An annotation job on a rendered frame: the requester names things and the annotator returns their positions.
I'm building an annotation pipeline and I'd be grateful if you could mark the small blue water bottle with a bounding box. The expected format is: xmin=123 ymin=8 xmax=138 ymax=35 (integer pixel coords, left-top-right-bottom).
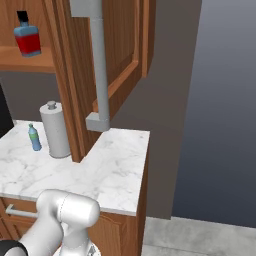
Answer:
xmin=27 ymin=123 xmax=43 ymax=152

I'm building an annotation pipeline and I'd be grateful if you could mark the grey drawer handle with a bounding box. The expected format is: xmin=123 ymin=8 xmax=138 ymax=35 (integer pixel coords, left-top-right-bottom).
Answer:
xmin=4 ymin=203 xmax=39 ymax=220

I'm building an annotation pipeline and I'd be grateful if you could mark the wooden drawer front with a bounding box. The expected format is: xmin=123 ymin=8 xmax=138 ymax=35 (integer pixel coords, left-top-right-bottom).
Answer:
xmin=0 ymin=196 xmax=42 ymax=241

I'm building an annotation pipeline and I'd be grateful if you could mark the white paper towel roll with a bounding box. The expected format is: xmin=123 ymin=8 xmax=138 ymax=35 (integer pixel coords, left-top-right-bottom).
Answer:
xmin=39 ymin=100 xmax=72 ymax=159

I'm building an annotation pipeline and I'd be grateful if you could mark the open wooden cabinet door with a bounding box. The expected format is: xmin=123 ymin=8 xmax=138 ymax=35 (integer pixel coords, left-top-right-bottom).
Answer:
xmin=43 ymin=0 xmax=157 ymax=164

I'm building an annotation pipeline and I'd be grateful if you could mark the black appliance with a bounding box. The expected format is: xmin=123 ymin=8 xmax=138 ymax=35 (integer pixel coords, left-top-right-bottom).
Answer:
xmin=0 ymin=82 xmax=15 ymax=139

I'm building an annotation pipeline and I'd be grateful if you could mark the grey cabinet door handle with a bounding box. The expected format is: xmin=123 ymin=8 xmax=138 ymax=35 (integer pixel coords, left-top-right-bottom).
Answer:
xmin=69 ymin=0 xmax=111 ymax=133

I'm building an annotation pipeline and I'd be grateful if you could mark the wooden wall cabinet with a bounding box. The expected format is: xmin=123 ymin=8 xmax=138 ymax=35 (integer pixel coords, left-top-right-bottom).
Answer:
xmin=0 ymin=0 xmax=57 ymax=74

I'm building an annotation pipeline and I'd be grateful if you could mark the blue and red liquor bottle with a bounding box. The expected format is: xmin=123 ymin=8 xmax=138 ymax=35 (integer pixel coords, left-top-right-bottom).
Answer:
xmin=13 ymin=10 xmax=43 ymax=58

